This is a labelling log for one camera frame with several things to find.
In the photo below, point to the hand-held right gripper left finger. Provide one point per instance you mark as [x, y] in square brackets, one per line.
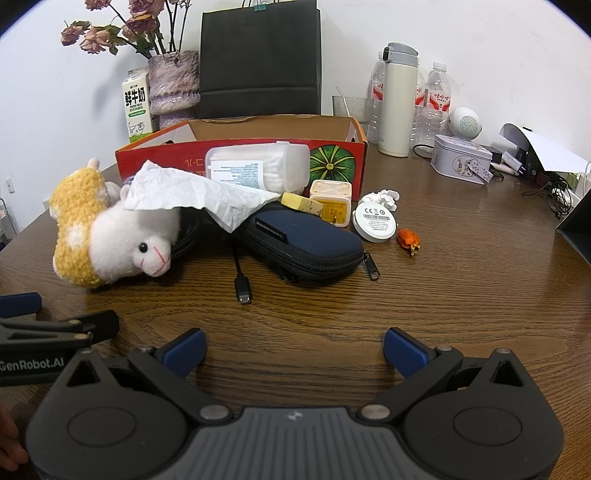
[184, 350]

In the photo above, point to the dark cardboard box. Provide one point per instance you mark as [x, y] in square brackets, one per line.
[579, 235]

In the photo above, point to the red cardboard box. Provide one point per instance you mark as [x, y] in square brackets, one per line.
[131, 159]

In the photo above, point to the wooden desk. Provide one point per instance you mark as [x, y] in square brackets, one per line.
[295, 304]

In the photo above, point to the white pen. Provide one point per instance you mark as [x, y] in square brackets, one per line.
[503, 167]

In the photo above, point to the white printed tin box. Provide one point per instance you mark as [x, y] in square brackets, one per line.
[455, 159]

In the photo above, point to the navy zip pouch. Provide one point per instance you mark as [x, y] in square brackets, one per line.
[314, 244]

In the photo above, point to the purple glass vase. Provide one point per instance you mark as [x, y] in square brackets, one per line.
[173, 83]

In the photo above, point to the black desk device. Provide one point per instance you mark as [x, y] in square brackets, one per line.
[538, 174]

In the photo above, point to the white tissue sheet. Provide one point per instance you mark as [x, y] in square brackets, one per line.
[194, 194]

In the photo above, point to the person's left hand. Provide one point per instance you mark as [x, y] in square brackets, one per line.
[9, 443]

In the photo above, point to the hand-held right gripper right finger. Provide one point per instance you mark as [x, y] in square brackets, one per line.
[406, 350]

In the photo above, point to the white thermos bottle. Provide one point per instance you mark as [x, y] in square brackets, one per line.
[397, 110]

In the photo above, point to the white green milk carton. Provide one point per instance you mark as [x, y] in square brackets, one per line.
[136, 106]

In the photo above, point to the crumpled white tissue ball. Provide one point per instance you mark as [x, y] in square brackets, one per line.
[385, 197]

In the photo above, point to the orange dried flower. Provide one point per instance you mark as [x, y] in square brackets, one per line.
[408, 240]

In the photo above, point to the white round disc device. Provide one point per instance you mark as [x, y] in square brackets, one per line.
[374, 221]

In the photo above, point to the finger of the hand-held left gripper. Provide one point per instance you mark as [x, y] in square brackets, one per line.
[18, 305]
[99, 325]

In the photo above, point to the yellowed wall charger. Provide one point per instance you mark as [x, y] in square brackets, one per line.
[298, 202]

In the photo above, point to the clear water bottle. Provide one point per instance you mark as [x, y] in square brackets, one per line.
[375, 101]
[419, 115]
[438, 120]

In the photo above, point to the white paper sheet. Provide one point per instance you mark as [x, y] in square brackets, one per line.
[545, 150]

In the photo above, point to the cream charger with yellow label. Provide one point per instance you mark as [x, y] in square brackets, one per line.
[330, 210]

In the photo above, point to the dried rose bouquet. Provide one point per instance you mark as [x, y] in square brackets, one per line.
[94, 39]

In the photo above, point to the yellow white plush sheep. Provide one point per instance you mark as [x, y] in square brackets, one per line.
[120, 240]

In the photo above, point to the small black box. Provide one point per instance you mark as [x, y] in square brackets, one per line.
[491, 153]

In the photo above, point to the black paper bag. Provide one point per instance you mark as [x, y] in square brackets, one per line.
[258, 55]

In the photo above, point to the clear cotton swab box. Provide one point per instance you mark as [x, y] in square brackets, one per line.
[258, 161]

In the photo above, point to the teal binder clip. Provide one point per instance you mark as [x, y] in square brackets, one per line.
[260, 7]

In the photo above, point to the white round speaker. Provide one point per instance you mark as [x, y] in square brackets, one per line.
[466, 123]

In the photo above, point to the clear glass cup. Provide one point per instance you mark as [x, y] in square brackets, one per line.
[353, 110]

